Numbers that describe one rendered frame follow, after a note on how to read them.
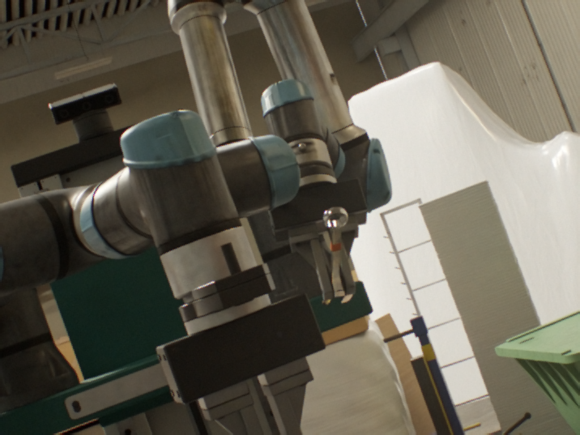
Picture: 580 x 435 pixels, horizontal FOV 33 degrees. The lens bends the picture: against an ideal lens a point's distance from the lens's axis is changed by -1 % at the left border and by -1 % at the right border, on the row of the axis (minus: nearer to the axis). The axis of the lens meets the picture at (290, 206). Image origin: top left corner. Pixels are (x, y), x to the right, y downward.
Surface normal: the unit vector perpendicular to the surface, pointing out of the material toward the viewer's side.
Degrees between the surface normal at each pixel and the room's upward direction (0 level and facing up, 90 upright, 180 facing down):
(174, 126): 87
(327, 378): 80
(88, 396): 90
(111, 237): 117
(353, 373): 91
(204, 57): 69
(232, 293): 90
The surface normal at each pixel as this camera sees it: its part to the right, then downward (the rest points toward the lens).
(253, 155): 0.31, -0.66
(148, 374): 0.18, -0.13
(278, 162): 0.56, -0.29
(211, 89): -0.25, -0.35
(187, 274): -0.47, 0.11
